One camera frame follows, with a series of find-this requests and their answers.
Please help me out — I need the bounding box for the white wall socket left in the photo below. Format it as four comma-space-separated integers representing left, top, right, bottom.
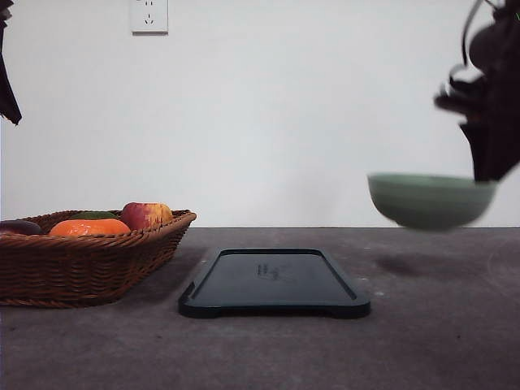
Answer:
131, 0, 168, 36

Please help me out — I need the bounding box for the dark green fruit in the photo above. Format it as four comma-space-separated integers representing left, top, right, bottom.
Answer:
71, 211, 119, 219

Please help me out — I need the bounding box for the dark purple fruit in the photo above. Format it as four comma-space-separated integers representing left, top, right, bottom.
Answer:
0, 220, 42, 235

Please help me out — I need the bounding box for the dark blue rectangular tray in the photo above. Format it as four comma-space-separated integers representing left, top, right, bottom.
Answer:
178, 249, 371, 319

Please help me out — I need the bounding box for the red yellow apple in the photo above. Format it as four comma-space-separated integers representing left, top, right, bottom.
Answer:
122, 201, 172, 230

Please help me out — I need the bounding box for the brown wicker basket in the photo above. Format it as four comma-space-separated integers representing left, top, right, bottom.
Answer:
0, 210, 197, 308

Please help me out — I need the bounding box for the green ceramic bowl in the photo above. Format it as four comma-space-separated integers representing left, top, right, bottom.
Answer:
367, 173, 498, 231

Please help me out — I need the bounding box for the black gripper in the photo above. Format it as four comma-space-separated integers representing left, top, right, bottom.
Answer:
434, 0, 520, 181

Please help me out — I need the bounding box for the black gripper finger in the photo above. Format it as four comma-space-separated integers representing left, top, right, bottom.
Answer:
0, 0, 22, 126

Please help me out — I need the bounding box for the orange tangerine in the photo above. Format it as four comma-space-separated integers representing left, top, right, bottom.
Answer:
49, 219, 131, 236

